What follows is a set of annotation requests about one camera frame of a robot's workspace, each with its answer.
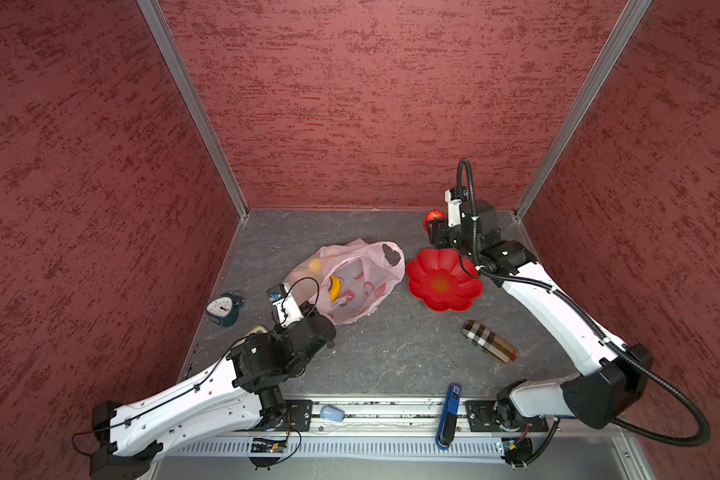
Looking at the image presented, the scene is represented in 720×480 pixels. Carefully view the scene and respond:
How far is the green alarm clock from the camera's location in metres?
0.89

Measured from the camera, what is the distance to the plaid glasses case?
2.77 ft

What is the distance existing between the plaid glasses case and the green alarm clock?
0.72m
